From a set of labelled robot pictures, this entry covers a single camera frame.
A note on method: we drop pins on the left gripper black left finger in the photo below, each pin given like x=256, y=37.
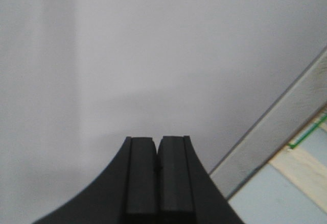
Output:
x=124, y=192

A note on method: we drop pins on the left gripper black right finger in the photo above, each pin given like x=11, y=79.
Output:
x=186, y=192

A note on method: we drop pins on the white frame beam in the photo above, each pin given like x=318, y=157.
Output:
x=305, y=98

